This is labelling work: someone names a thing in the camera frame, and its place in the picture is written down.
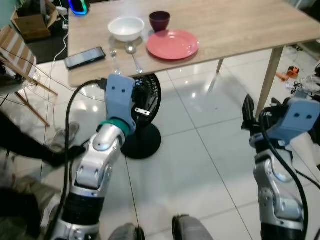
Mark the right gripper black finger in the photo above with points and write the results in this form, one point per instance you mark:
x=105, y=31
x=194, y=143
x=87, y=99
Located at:
x=249, y=115

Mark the round plastic plate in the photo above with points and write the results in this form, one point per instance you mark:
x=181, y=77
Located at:
x=172, y=45

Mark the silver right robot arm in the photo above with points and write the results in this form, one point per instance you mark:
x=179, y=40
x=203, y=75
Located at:
x=275, y=185

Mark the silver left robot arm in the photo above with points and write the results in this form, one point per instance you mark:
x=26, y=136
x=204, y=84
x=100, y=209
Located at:
x=95, y=170

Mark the black standing fan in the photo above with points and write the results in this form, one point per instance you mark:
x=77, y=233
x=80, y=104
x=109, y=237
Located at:
x=142, y=142

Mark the thick wooden table leg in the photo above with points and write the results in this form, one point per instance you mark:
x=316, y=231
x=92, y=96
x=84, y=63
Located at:
x=270, y=80

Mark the orange black tool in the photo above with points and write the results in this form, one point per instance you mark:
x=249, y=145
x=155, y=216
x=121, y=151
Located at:
x=291, y=72

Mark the crumpled white plastic bag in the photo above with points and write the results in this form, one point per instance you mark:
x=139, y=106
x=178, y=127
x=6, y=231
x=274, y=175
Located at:
x=310, y=85

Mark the silver fork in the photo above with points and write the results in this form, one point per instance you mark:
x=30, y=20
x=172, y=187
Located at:
x=115, y=60

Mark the short-looking wooden table leg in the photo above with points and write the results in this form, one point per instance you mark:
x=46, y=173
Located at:
x=220, y=65

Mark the silver spoon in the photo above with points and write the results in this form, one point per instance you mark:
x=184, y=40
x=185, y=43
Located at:
x=130, y=48

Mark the black smartphone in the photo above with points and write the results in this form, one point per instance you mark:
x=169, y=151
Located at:
x=85, y=58

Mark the white ceramic bowl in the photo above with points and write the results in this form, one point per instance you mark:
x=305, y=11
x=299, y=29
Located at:
x=126, y=29

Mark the dark purple bowl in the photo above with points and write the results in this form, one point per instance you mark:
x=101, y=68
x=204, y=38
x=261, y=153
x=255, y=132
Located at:
x=160, y=21

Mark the grey left robot foot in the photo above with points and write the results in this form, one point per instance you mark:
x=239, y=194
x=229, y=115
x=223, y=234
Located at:
x=125, y=234

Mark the grey robot foot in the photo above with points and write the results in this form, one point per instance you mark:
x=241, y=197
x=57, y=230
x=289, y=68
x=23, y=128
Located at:
x=125, y=234
x=190, y=230

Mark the person leg black trousers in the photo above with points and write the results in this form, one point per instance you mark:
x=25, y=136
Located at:
x=20, y=142

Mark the grey right robot foot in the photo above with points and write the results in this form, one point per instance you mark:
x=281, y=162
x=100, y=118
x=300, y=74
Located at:
x=190, y=230

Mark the brown cardboard box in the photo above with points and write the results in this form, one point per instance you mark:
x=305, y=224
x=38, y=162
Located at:
x=32, y=24

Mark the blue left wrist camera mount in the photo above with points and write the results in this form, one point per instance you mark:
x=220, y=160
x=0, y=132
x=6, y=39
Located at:
x=120, y=97

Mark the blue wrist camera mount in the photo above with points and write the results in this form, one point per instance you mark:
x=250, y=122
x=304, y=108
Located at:
x=120, y=97
x=297, y=120

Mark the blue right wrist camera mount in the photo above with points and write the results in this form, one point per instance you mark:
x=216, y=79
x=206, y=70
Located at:
x=297, y=120

